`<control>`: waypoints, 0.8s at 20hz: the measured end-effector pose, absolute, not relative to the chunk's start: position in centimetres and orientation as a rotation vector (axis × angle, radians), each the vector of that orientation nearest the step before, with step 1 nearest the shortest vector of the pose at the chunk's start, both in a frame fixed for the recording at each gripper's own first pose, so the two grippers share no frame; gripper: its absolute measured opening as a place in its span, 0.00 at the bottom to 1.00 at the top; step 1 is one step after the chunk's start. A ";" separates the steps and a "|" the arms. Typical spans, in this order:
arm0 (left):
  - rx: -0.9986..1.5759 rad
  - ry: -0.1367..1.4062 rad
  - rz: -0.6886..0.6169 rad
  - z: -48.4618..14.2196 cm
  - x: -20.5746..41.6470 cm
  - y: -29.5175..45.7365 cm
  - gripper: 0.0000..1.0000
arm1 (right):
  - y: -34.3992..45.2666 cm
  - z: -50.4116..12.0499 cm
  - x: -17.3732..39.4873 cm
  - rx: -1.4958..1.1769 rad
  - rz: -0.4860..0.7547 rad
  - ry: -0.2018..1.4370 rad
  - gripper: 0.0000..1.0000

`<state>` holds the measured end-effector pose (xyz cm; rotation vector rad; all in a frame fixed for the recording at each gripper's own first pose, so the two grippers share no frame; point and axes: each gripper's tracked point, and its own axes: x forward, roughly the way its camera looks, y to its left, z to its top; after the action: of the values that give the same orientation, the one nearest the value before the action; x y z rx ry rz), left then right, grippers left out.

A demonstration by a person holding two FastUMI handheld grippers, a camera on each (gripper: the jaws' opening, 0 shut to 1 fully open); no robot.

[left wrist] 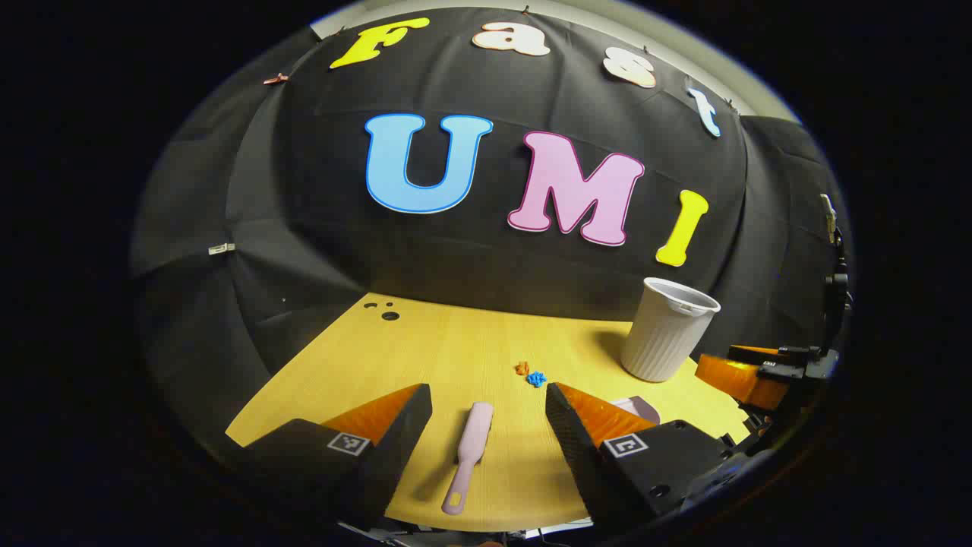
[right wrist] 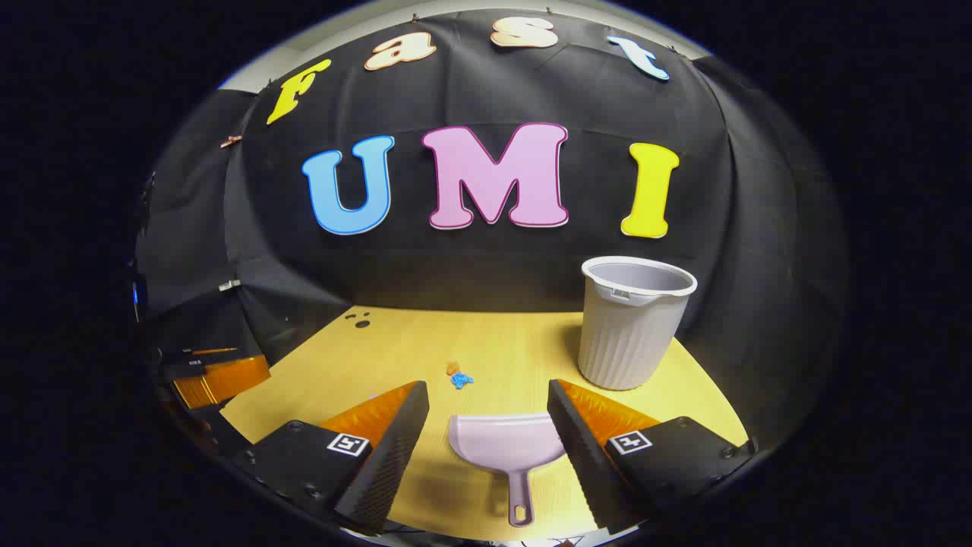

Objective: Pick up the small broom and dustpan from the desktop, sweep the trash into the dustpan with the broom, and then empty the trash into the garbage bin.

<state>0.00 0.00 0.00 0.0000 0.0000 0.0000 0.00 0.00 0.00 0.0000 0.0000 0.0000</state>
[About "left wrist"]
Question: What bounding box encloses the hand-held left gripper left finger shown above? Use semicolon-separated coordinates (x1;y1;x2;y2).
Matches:
228;384;434;533

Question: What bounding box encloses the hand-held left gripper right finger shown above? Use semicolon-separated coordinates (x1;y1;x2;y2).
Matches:
545;382;749;536

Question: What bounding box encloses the pink dustpan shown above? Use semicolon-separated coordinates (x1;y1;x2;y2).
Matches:
610;396;661;426

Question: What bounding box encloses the white ribbed garbage bin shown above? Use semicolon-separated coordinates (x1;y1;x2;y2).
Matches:
620;277;721;383

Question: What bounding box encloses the yellow wooden desktop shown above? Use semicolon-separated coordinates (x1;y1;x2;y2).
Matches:
226;292;753;533

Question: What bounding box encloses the black backdrop cloth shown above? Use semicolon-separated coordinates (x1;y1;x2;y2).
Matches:
129;6;855;457

